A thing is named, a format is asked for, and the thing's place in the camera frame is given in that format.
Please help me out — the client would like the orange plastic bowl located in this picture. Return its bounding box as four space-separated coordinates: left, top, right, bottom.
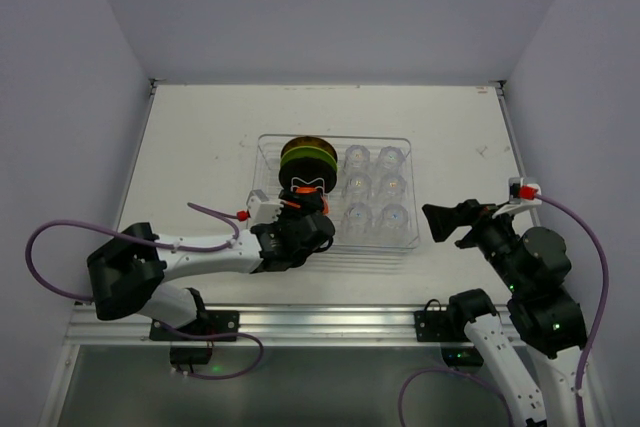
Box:
290 186 329 215

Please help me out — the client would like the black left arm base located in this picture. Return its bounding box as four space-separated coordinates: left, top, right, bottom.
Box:
149 310 239 342

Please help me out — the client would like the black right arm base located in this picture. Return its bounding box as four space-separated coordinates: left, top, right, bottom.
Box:
413 298 455 343

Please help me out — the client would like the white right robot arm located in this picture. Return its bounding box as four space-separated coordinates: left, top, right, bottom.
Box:
422 185 591 426

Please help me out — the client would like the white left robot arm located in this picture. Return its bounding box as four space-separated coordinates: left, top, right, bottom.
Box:
87 187 335 329

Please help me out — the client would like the clear plastic dish rack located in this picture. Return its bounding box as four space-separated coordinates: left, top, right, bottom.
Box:
252 134 421 251

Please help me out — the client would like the black plate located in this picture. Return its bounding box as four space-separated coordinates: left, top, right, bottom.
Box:
278 162 337 194

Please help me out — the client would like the green plate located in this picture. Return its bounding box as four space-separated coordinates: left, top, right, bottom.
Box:
280 145 337 171

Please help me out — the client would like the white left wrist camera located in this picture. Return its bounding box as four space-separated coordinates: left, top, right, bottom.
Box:
236 189 284 226

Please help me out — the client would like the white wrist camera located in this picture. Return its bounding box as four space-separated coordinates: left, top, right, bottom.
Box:
236 189 284 226
492 177 542 218

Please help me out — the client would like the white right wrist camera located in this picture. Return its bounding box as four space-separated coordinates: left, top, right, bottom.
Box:
492 177 542 218

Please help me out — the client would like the aluminium mounting rail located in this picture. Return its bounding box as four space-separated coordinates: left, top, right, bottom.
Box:
64 303 546 348

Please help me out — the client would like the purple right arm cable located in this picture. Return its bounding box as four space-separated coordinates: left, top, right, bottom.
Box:
529 186 611 427

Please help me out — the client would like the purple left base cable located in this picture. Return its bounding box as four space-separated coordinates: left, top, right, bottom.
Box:
164 324 264 380

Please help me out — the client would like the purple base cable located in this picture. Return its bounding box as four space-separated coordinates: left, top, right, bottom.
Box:
164 324 264 380
398 365 516 427

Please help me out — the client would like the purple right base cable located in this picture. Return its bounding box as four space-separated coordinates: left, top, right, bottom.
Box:
398 365 516 427

